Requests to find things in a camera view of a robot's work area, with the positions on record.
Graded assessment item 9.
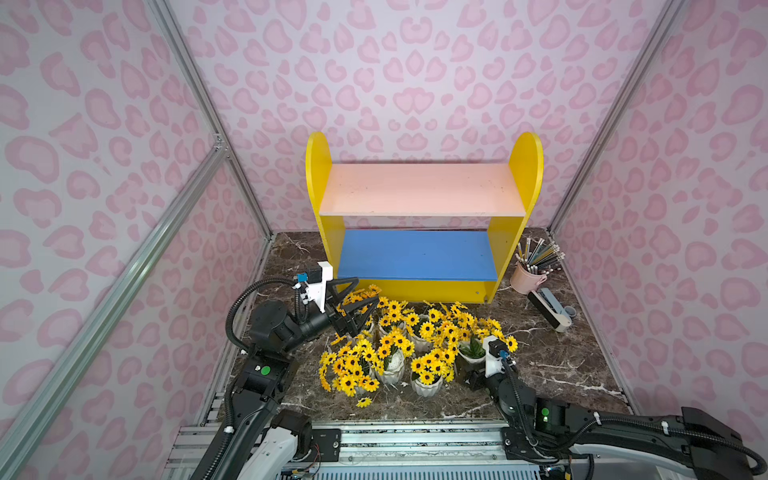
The yellow shelf unit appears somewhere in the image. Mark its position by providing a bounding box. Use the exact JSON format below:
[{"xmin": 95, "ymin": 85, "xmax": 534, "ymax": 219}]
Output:
[{"xmin": 305, "ymin": 132, "xmax": 544, "ymax": 304}]

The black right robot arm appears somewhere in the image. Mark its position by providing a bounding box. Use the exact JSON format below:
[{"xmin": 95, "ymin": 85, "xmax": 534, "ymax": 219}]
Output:
[{"xmin": 463, "ymin": 366, "xmax": 767, "ymax": 479}]

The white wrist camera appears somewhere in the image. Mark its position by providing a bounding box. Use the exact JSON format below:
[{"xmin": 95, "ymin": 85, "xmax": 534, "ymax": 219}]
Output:
[
  {"xmin": 483, "ymin": 336, "xmax": 510, "ymax": 378},
  {"xmin": 293, "ymin": 261, "xmax": 333, "ymax": 314}
]

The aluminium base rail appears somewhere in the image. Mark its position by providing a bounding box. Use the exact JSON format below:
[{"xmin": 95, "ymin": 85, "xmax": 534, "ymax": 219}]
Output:
[{"xmin": 161, "ymin": 419, "xmax": 691, "ymax": 480}]

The pink pencil bucket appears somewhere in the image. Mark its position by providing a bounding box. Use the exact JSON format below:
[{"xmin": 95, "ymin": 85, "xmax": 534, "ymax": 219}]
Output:
[{"xmin": 510, "ymin": 263, "xmax": 547, "ymax": 295}]

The light blue stapler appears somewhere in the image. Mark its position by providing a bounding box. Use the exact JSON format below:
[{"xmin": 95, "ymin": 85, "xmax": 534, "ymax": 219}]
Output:
[{"xmin": 527, "ymin": 288, "xmax": 576, "ymax": 333}]

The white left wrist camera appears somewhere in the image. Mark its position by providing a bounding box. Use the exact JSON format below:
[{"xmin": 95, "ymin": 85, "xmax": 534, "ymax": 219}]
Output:
[{"xmin": 293, "ymin": 261, "xmax": 333, "ymax": 314}]

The shelf sunflower pot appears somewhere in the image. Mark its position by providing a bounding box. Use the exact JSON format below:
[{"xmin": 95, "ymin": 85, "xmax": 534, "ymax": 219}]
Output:
[
  {"xmin": 435, "ymin": 302, "xmax": 476, "ymax": 350},
  {"xmin": 458, "ymin": 317, "xmax": 518, "ymax": 364},
  {"xmin": 377, "ymin": 297, "xmax": 414, "ymax": 336},
  {"xmin": 342, "ymin": 284, "xmax": 389, "ymax": 329},
  {"xmin": 411, "ymin": 348, "xmax": 456, "ymax": 398},
  {"xmin": 372, "ymin": 327, "xmax": 415, "ymax": 385},
  {"xmin": 405, "ymin": 308, "xmax": 445, "ymax": 353},
  {"xmin": 318, "ymin": 333, "xmax": 383, "ymax": 409}
]

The bundle of pencils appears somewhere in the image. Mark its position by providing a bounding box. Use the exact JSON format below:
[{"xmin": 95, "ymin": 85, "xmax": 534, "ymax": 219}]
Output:
[{"xmin": 514, "ymin": 237, "xmax": 565, "ymax": 275}]

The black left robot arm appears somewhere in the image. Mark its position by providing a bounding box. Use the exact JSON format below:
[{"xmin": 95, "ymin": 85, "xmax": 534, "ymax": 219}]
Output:
[{"xmin": 192, "ymin": 275, "xmax": 379, "ymax": 479}]

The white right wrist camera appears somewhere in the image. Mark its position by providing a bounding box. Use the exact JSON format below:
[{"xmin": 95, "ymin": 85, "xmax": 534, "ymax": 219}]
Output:
[{"xmin": 483, "ymin": 336, "xmax": 510, "ymax": 378}]

